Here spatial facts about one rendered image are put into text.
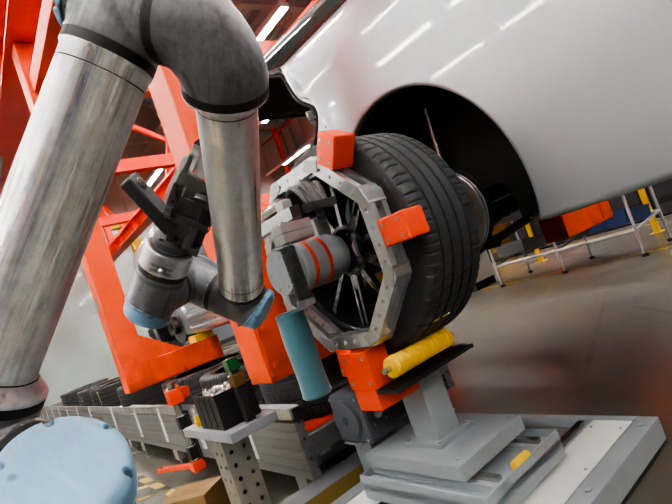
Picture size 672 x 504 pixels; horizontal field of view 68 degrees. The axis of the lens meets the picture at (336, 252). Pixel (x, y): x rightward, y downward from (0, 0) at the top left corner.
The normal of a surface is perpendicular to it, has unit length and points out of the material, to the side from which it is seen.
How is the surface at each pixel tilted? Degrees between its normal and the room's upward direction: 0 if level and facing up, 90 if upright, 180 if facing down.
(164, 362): 90
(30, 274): 115
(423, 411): 90
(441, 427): 90
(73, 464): 51
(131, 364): 90
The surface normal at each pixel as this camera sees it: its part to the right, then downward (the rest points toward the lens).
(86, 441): 0.29, -0.81
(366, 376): -0.75, 0.24
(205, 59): 0.07, 0.48
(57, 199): 0.55, 0.21
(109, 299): 0.57, -0.24
